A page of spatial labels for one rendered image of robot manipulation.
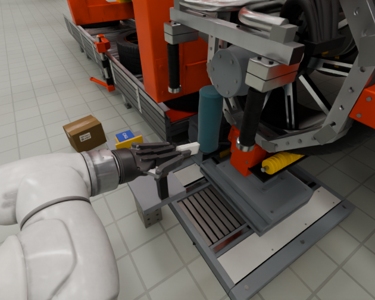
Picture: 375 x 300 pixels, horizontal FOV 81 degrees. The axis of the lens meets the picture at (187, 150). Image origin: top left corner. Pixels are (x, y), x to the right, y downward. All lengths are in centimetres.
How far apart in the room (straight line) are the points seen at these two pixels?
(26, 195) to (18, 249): 9
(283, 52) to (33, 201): 46
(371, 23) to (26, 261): 65
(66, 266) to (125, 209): 104
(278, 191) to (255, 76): 82
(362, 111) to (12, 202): 67
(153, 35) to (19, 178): 79
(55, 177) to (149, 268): 85
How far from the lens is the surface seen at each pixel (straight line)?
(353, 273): 139
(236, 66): 60
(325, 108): 77
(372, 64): 58
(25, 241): 34
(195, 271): 116
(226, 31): 54
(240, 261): 112
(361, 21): 59
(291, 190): 121
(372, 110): 60
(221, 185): 121
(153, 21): 104
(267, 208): 110
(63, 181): 40
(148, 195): 81
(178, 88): 75
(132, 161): 47
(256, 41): 48
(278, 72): 45
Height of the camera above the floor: 109
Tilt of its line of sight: 42 degrees down
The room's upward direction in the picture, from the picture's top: straight up
